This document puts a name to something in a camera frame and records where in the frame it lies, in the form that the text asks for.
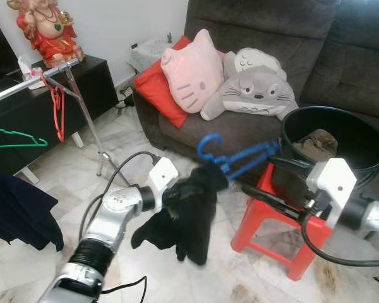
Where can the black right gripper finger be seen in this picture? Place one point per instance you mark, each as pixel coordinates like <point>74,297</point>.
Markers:
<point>290,164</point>
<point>271,202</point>

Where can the black shirt green logo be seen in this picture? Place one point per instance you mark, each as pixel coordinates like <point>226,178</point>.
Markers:
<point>189,214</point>

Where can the blue plastic hanger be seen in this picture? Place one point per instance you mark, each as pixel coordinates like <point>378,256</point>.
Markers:
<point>252,152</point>

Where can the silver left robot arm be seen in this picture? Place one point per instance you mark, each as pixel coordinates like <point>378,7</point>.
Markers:
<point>107,214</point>

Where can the red plastic hanger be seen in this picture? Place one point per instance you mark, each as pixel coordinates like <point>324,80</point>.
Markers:
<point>61,123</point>

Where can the green plastic hanger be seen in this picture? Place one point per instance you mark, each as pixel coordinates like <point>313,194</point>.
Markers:
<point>41,143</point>

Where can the red plastic stool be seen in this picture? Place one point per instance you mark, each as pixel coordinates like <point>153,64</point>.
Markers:
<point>256,218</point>

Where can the brown cloth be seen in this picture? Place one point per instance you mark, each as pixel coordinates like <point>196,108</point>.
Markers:
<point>316,145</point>

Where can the black round basket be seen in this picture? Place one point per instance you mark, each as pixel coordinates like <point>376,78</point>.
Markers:
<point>360,136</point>

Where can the grey totoro plush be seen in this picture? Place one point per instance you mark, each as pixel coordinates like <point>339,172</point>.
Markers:
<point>259,91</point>

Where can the red cushion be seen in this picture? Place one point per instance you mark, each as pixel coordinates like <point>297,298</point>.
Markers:
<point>155,91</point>

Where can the pink cat face pillow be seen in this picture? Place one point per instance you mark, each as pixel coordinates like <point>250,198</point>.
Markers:
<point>192,76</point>

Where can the dark brown sofa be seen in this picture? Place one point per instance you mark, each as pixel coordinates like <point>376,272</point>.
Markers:
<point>271,31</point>

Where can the lace covered side table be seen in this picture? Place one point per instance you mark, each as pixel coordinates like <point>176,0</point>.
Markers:
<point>148,53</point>

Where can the navy blue shirt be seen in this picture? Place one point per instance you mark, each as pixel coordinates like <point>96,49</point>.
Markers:
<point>19,214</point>

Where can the black TV cabinet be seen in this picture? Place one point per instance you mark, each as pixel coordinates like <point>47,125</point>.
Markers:
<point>25,113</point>

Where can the silver clothes rack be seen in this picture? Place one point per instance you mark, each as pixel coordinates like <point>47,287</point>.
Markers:
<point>25,84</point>

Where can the red laughing buddha statue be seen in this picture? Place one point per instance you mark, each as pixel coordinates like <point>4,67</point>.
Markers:
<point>50,38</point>

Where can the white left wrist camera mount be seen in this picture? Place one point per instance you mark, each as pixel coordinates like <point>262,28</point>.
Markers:
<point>162,173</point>

